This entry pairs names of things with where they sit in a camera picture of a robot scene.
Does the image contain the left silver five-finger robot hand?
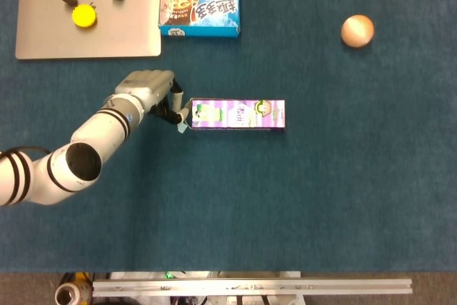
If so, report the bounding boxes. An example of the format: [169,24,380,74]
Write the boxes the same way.
[114,70,192,126]

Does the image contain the purple and white carton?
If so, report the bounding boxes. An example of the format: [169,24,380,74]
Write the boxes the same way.
[185,97,286,133]

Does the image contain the silver closed laptop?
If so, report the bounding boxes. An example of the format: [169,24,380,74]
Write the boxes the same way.
[14,0,162,60]

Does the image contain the blue cookie box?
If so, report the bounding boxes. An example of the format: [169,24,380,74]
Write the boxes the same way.
[158,0,241,39]

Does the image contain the yellow ribbed bottle cap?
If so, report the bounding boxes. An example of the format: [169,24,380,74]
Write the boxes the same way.
[71,4,98,29]

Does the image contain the blue felt table cloth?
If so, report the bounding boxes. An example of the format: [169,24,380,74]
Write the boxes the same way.
[0,0,457,273]

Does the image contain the wooden ball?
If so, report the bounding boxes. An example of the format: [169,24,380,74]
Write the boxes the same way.
[340,14,376,49]

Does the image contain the roll of clear tape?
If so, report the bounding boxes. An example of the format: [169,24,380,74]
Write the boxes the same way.
[54,282,84,305]

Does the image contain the aluminium profile rail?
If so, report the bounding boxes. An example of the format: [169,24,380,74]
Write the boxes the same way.
[91,278,413,298]

